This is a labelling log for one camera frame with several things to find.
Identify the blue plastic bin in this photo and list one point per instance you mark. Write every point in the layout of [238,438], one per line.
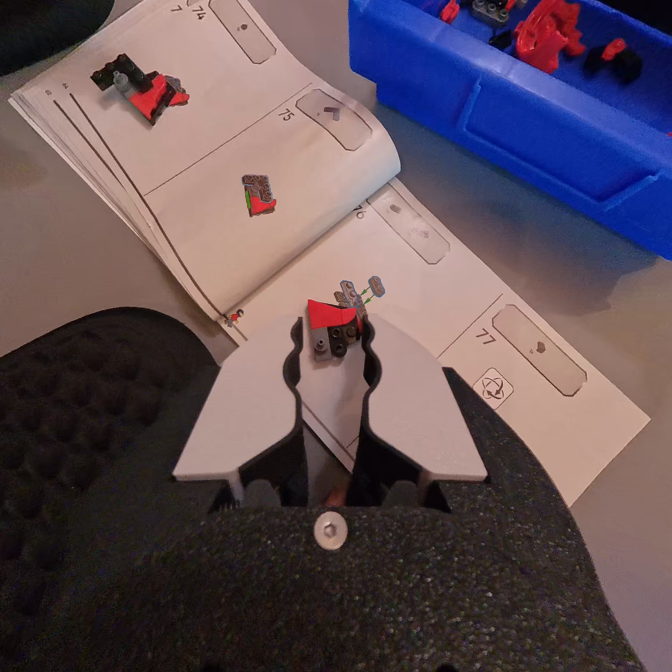
[525,131]

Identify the black red brick assembly with pin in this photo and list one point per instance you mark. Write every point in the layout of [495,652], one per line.
[147,92]

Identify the dark rounded object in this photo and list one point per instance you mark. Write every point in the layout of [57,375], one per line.
[42,26]

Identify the pile of red black bricks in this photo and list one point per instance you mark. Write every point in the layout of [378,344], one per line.
[543,31]

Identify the small red grey brick assembly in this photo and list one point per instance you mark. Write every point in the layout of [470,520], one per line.
[332,323]

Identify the white instruction booklet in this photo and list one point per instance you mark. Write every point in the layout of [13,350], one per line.
[220,157]

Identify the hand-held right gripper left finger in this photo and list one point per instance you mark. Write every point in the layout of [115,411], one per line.
[246,409]

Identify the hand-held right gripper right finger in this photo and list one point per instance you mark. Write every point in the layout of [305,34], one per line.
[420,414]

